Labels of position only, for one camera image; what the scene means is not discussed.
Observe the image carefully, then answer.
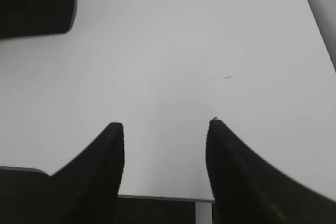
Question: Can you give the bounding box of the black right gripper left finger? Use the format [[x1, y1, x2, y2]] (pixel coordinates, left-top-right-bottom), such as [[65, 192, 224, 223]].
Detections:
[[51, 122, 124, 223]]

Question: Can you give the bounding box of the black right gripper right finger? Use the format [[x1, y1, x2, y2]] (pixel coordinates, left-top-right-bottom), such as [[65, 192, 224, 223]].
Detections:
[[206, 118, 335, 223]]

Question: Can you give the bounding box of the black tote bag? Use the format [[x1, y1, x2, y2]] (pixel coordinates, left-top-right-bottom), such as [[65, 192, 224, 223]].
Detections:
[[1, 0, 75, 39]]

